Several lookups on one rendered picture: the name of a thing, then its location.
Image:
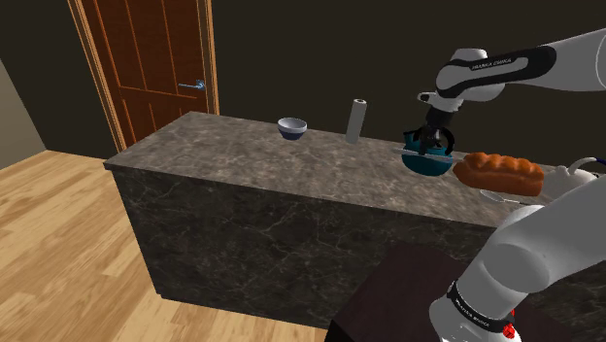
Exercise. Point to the white teapot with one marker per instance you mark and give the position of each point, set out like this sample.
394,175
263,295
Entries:
565,177

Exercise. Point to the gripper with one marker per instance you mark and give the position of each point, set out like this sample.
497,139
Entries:
438,117

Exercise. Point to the grey paper towel roll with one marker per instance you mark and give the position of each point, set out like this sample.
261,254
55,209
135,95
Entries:
355,121

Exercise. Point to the silver spoon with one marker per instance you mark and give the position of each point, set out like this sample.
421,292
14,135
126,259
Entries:
492,195

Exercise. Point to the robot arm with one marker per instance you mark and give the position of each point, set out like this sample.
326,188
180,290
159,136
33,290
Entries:
544,246

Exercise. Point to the brown wooden door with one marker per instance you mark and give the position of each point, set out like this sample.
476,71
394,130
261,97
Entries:
156,71

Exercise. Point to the brown bread loaf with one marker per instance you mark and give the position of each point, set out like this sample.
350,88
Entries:
499,173

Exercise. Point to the white and blue bowl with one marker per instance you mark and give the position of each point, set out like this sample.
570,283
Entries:
292,127

